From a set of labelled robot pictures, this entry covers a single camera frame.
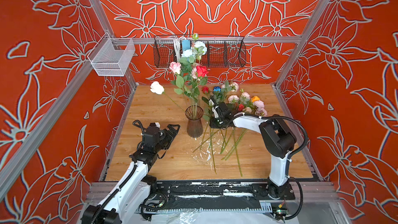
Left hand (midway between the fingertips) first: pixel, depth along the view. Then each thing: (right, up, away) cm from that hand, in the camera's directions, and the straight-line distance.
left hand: (177, 130), depth 81 cm
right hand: (+17, +1, +14) cm, 22 cm away
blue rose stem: (+25, +24, +29) cm, 46 cm away
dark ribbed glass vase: (+9, +9, +1) cm, 12 cm away
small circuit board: (+48, -34, -13) cm, 61 cm away
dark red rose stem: (+40, +11, +19) cm, 46 cm away
